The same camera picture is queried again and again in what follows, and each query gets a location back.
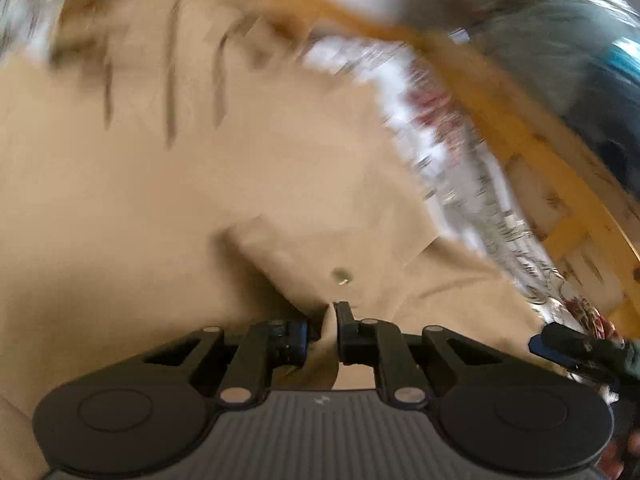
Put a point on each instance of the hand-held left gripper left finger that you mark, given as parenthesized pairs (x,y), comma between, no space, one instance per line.
(290,342)

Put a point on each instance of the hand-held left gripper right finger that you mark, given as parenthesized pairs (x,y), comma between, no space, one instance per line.
(345,335)

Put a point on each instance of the dark grey cloth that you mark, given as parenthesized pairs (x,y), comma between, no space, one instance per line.
(540,25)

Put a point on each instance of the white floral satin bedspread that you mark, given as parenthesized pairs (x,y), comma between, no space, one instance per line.
(450,185)

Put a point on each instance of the beige coat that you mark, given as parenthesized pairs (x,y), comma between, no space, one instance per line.
(200,185)

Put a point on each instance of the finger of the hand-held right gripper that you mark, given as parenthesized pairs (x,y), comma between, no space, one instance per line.
(565,345)

